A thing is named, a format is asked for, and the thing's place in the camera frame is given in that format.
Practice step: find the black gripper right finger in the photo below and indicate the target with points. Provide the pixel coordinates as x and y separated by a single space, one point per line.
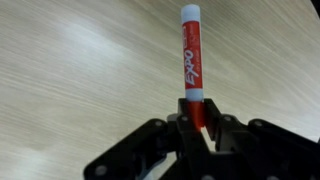
266 143

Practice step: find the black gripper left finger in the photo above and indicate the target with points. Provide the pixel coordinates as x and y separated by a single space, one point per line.
133 150

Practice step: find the red Expo marker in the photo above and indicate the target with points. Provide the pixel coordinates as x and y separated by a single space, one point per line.
192 60

